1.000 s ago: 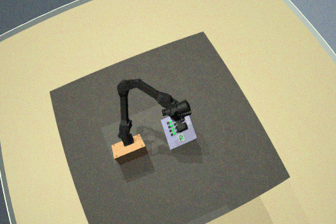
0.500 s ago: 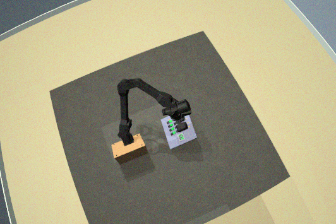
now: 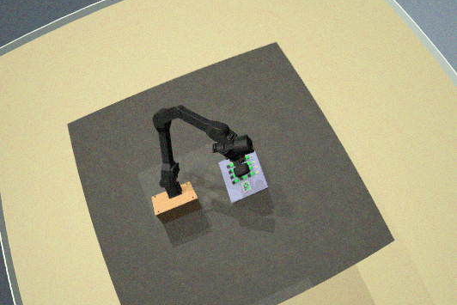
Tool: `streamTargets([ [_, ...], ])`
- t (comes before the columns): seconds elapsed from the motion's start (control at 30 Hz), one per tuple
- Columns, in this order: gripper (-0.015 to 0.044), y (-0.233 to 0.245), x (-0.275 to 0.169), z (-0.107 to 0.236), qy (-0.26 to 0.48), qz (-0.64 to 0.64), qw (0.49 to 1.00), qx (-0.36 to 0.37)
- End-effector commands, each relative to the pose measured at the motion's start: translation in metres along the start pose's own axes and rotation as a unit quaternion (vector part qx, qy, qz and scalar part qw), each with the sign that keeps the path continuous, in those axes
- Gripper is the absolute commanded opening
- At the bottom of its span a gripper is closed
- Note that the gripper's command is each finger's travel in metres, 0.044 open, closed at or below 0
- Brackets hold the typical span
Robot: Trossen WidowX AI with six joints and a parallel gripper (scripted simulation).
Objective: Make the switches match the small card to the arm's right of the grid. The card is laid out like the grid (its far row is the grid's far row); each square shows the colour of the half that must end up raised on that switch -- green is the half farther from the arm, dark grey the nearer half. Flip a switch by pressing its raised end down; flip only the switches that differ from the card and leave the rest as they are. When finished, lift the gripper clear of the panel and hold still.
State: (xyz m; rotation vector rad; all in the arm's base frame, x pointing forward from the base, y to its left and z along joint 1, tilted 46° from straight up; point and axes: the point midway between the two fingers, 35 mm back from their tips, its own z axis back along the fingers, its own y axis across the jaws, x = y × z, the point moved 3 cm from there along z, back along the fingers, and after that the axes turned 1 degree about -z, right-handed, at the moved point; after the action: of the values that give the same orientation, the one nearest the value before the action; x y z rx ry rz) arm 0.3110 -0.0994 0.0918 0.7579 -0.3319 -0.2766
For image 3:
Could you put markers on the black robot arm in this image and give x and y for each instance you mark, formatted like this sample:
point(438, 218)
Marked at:
point(216, 130)

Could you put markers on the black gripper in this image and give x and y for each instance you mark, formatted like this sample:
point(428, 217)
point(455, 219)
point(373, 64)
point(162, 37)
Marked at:
point(241, 169)

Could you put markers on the light grey switch panel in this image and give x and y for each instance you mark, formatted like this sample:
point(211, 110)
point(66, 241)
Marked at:
point(248, 185)

